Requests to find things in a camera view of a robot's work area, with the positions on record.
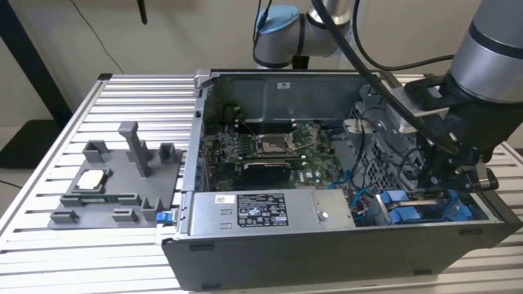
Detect hard disk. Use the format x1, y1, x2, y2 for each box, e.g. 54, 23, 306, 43
376, 189, 473, 215

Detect grey perforated disk bay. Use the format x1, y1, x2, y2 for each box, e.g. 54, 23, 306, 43
341, 100, 425, 197

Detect blue empty disk carrier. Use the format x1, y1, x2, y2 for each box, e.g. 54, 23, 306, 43
389, 208, 473, 225

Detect green motherboard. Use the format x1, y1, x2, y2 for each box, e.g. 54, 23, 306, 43
204, 121, 348, 191

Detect open socket cover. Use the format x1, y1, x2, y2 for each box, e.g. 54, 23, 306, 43
292, 126, 320, 151

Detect CPU socket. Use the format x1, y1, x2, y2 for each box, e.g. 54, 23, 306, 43
253, 133, 296, 157

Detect black RAM slots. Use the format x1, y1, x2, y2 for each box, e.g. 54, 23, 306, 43
234, 118, 296, 129

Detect black graphics card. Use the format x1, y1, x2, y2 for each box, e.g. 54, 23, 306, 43
236, 158, 294, 189

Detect open black PC case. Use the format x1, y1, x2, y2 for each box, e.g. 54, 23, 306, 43
161, 68, 523, 292

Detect silver power supply unit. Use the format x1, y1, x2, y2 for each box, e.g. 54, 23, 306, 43
188, 188, 354, 236

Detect grey parts rack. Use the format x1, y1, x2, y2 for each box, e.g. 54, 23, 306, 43
47, 121, 185, 230

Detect green RAM stick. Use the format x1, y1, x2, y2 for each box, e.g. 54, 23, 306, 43
78, 195, 137, 204

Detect silver CPU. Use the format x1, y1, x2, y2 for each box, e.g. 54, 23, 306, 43
74, 170, 107, 190

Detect black flat stand base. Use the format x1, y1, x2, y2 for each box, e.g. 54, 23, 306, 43
0, 119, 62, 169

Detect silver and black camera bracket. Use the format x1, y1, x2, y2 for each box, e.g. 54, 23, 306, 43
385, 74, 454, 135

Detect black side wrist camera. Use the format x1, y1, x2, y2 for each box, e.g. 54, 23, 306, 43
452, 165, 500, 194

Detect black disk wire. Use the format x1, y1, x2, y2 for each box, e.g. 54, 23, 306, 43
349, 107, 421, 192

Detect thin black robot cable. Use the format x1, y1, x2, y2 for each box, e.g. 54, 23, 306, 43
253, 0, 454, 70

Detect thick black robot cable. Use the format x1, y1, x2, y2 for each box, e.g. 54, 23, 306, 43
310, 0, 458, 154

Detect blue disk wire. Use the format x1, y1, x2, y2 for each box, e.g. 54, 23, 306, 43
326, 179, 374, 217

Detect thin black wall wire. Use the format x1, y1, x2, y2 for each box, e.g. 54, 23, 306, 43
69, 0, 123, 74

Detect black slanted frame post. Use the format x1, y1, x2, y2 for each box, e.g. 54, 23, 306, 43
0, 0, 74, 123

